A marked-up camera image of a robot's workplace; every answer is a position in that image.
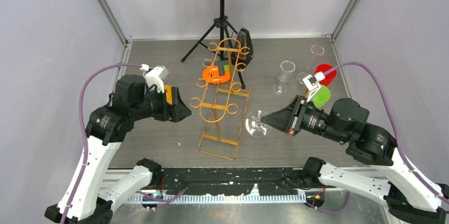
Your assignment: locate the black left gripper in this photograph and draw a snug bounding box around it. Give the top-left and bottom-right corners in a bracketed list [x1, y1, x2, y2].
[132, 84, 192, 122]

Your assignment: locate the yellow silicone wine glass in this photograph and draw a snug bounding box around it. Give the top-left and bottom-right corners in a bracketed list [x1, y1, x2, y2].
[164, 85, 173, 121]

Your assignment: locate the clear tall flute glass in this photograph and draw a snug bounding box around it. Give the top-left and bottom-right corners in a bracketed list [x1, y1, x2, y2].
[297, 44, 325, 85]

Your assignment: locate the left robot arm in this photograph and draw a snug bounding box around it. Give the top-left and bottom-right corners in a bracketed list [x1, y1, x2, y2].
[44, 75, 192, 223]

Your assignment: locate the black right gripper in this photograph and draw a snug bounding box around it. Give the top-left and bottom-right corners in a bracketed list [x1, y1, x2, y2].
[259, 94, 346, 142]

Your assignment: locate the gold wire wine glass rack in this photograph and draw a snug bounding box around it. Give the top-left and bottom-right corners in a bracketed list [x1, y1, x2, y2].
[191, 37, 251, 160]

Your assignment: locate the white slotted cable duct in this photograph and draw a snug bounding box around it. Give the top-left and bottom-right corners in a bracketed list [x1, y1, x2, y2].
[123, 191, 307, 204]

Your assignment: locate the clear wine glass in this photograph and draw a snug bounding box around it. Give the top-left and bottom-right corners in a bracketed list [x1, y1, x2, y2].
[244, 110, 272, 138]
[273, 60, 296, 95]

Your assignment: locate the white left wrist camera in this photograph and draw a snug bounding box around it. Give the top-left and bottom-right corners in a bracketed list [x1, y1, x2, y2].
[140, 64, 169, 93]

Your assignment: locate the green silicone wine glass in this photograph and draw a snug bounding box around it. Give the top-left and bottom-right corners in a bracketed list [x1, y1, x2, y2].
[312, 86, 331, 109]

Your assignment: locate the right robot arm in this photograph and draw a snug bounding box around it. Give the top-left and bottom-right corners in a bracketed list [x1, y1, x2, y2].
[261, 95, 448, 223]

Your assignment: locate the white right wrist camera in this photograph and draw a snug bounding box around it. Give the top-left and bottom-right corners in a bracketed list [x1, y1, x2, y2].
[302, 71, 325, 102]

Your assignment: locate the black metronome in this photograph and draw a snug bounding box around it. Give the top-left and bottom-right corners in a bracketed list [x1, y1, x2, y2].
[235, 28, 254, 65]

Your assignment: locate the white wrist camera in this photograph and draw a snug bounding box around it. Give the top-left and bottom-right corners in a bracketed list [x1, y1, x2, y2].
[140, 64, 169, 93]
[302, 71, 325, 102]

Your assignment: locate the black taped front rail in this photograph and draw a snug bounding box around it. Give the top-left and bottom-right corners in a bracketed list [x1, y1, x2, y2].
[154, 167, 315, 196]

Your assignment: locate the red silicone wine glass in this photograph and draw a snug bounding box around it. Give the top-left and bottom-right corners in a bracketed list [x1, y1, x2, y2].
[313, 63, 337, 87]

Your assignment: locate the clear wine glass front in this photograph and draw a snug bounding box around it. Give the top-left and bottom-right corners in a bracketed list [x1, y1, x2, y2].
[244, 110, 272, 138]

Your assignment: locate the orange toy block piece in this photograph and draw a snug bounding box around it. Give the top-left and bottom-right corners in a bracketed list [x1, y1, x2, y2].
[202, 65, 231, 85]

